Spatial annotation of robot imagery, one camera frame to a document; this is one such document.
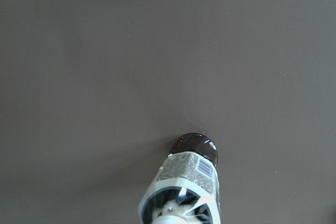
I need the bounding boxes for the tea bottle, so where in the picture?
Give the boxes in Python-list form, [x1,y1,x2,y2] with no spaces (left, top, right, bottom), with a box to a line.
[139,133,221,224]

